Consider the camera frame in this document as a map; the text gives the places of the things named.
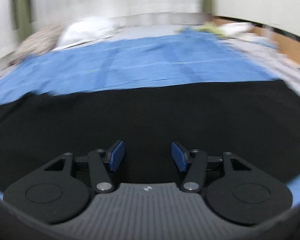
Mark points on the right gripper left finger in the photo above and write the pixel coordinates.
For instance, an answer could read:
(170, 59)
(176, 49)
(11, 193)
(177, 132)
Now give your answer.
(61, 189)

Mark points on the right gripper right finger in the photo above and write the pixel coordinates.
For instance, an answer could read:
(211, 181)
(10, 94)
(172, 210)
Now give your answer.
(233, 188)

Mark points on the black pants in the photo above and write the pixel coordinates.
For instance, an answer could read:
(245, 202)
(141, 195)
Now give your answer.
(258, 121)

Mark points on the blue checked bed cover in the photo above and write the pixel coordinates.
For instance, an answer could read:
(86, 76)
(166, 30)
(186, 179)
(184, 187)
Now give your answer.
(149, 62)

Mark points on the floral brown pillow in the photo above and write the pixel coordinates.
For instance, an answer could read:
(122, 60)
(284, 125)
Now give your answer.
(39, 43)

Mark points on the wooden headboard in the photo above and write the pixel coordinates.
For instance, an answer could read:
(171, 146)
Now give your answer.
(287, 43)

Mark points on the white crumpled cloth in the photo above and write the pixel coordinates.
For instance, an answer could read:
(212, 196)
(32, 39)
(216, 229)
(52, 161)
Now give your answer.
(232, 29)

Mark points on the green cloth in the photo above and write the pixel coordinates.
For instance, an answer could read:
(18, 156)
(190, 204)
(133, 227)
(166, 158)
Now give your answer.
(207, 27)

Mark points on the white pillow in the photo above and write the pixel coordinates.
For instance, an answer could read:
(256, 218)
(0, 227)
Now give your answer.
(86, 30)

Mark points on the green curtain left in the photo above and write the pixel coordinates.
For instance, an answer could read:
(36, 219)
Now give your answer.
(21, 10)

